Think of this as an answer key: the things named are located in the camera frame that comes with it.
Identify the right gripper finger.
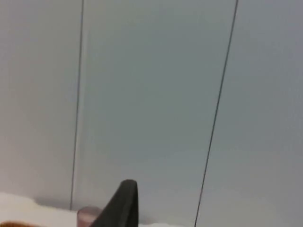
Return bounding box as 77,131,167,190
92,179,140,227

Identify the brown wicker basket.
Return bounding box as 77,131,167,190
0,220,36,227

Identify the purple cylinder block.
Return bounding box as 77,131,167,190
77,206,103,227

